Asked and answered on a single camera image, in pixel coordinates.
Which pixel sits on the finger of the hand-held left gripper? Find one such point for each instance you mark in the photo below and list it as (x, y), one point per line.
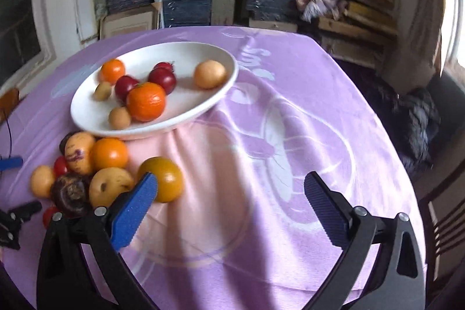
(25, 210)
(11, 163)

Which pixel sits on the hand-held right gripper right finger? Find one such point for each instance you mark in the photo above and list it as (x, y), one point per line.
(327, 208)

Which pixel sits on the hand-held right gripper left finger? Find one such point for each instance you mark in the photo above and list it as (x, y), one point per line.
(134, 212)

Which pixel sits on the pale yellow pepino melon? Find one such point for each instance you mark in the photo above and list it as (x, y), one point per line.
(41, 181)
(107, 186)

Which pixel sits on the amber yellow tomato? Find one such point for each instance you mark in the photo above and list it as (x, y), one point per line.
(167, 179)

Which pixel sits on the orange tomato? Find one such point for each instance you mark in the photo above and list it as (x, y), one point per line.
(109, 153)

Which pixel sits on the striped yellow pepino melon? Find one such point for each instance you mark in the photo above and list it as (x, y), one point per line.
(78, 154)

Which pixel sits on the tan longan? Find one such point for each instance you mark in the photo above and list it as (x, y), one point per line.
(120, 117)
(102, 91)

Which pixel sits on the large orange mandarin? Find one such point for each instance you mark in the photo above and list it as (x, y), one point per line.
(146, 102)

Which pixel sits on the white oval plate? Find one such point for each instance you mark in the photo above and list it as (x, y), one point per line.
(181, 103)

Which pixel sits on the dark red plum with stem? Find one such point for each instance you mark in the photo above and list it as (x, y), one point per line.
(162, 80)

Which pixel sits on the small orange mandarin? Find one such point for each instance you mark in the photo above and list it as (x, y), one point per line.
(112, 71)

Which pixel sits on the red tomato with stem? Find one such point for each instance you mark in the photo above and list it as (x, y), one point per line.
(163, 65)

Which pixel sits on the pale yellow round pear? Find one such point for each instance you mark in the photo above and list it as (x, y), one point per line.
(209, 74)

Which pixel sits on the wooden chair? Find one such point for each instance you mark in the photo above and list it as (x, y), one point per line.
(9, 97)
(447, 215)

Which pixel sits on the purple printed tablecloth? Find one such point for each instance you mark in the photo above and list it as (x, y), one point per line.
(254, 114)

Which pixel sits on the dark jacket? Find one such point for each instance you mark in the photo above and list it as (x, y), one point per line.
(417, 121)

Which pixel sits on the window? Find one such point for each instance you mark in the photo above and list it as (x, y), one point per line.
(452, 23)
(18, 23)

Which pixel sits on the grey chair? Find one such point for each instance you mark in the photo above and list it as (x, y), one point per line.
(450, 103)

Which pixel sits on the crumpled pink cloth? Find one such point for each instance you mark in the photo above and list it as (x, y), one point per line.
(318, 3)

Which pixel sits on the beige curtain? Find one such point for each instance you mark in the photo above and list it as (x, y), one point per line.
(421, 23)

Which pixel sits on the stack of dark blue boxes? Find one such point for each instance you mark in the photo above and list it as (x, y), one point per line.
(270, 5)

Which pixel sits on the stack of grey blue boxes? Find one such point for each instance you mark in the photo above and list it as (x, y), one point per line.
(185, 5)

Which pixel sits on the beige woven box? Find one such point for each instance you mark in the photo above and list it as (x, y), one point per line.
(224, 5)

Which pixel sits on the cardboard picture frame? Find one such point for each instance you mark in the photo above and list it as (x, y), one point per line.
(127, 23)

